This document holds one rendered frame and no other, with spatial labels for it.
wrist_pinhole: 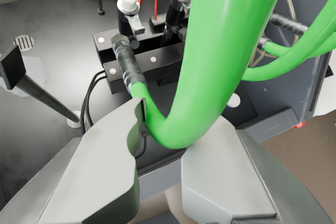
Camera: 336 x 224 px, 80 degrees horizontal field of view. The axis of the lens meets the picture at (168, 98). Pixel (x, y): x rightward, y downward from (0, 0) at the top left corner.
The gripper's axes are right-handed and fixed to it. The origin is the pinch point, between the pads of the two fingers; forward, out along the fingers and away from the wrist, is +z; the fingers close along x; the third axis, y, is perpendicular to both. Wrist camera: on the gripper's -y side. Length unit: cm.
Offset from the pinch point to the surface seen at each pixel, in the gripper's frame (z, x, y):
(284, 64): 4.3, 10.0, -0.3
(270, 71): 5.4, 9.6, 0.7
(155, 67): 24.9, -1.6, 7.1
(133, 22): 16.4, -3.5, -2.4
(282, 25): 22.7, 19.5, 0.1
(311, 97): 25.1, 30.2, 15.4
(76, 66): 36.9, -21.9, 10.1
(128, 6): 16.6, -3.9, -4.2
